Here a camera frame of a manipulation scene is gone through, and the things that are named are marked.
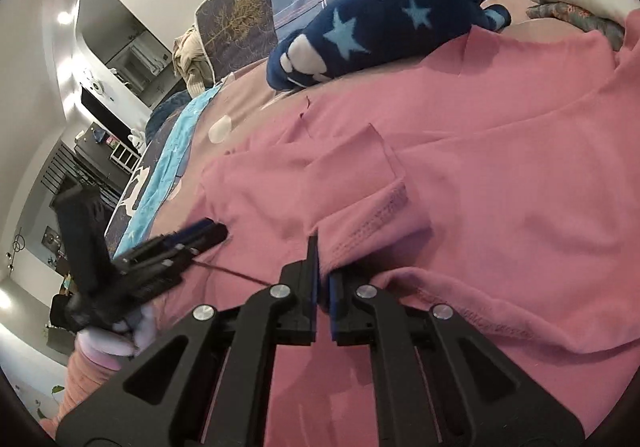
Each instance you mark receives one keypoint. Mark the pink t-shirt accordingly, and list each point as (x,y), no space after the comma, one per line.
(475,167)

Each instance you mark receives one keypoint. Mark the white rack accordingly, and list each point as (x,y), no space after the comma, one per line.
(125,157)

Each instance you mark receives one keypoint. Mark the cyan and navy printed blanket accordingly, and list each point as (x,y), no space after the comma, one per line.
(170,149)

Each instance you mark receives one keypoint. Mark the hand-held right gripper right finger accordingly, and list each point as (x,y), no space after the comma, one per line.
(334,299)

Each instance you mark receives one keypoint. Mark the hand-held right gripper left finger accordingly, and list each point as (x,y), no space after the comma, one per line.
(313,297)

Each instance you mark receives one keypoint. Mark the person's left hand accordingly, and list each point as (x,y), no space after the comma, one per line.
(117,334)

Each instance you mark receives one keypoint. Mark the person's left forearm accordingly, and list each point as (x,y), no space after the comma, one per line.
(82,377)

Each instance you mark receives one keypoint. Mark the dark slatted panel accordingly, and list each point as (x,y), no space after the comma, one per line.
(57,172)

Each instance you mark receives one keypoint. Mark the arched mirror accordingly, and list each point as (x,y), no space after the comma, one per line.
(120,42)

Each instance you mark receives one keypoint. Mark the white round device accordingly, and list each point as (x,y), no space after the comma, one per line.
(95,84)

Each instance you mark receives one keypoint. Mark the beige clothing pile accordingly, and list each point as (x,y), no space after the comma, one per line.
(190,58)

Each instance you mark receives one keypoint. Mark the dark cabinet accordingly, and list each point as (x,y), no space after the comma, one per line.
(95,152)

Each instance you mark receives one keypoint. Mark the dark blue knitted cloth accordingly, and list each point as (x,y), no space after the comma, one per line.
(165,109)

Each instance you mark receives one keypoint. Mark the pink polka dot bed sheet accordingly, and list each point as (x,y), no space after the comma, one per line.
(240,97)

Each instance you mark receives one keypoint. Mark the black screen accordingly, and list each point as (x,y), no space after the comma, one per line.
(105,112)

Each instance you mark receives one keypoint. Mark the floral cloth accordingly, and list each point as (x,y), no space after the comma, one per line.
(570,14)

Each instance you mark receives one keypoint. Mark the tree print pillow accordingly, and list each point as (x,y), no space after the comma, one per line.
(235,12)

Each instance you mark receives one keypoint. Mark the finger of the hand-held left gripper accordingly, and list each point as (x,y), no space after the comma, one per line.
(210,238)
(192,228)

